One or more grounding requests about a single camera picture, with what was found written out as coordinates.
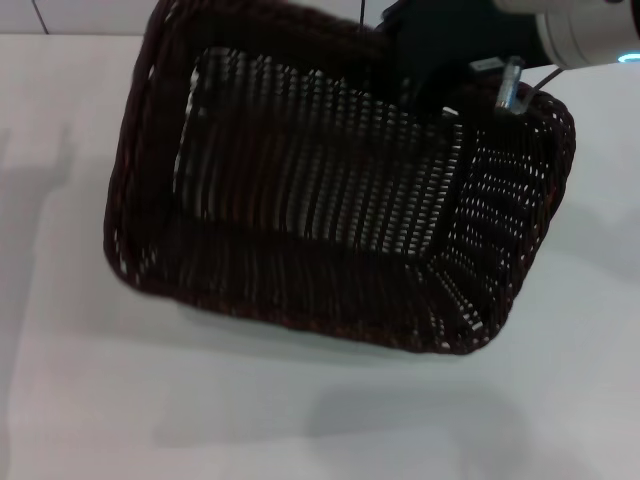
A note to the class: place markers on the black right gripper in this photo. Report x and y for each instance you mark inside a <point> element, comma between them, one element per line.
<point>450,45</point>

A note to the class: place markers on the dark brown wicker basket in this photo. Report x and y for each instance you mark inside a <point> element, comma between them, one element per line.
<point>300,200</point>

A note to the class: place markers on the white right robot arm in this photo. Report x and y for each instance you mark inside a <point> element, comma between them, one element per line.
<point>585,30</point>

